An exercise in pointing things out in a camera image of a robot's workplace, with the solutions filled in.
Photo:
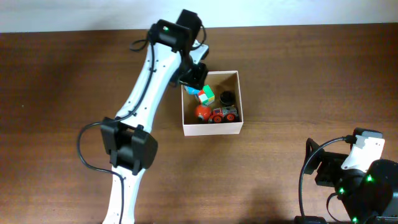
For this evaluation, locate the blue eyeball ball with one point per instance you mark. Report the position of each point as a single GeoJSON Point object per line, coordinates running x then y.
{"type": "Point", "coordinates": [191, 90]}

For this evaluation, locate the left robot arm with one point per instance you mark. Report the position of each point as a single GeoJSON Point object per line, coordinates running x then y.
{"type": "Point", "coordinates": [174, 57]}

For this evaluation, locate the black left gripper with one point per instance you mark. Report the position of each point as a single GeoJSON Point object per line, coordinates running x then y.
{"type": "Point", "coordinates": [198, 79]}

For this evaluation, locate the colourful puzzle cube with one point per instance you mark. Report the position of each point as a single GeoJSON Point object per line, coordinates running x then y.
{"type": "Point", "coordinates": [206, 96]}

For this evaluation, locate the black round cap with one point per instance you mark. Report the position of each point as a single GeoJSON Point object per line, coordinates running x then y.
{"type": "Point", "coordinates": [227, 98]}

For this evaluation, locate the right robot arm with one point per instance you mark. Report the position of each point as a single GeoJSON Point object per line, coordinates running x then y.
{"type": "Point", "coordinates": [368, 196]}

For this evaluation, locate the red grey toy truck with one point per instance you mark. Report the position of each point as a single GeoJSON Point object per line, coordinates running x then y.
{"type": "Point", "coordinates": [227, 114]}

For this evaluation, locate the orange eyeball ball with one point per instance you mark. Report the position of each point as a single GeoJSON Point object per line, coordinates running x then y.
{"type": "Point", "coordinates": [203, 113]}

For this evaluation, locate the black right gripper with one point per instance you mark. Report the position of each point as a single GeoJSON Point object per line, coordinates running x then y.
{"type": "Point", "coordinates": [325, 166]}

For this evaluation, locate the pink cardboard box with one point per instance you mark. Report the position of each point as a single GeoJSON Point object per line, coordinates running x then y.
{"type": "Point", "coordinates": [219, 82]}

